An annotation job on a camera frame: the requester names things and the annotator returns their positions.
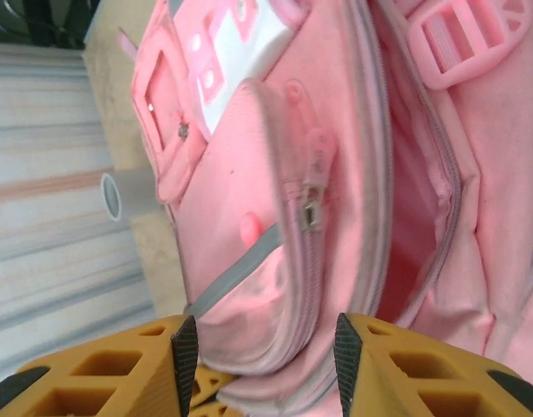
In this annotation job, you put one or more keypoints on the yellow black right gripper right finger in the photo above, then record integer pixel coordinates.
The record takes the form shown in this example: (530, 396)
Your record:
(401, 373)

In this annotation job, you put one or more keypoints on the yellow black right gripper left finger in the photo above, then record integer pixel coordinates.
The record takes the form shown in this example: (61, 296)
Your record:
(119, 373)

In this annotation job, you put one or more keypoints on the pink backpack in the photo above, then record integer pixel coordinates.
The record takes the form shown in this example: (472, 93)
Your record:
(336, 87)

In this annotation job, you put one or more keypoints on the grey cup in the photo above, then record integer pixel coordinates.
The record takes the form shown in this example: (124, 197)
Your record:
(132, 195)

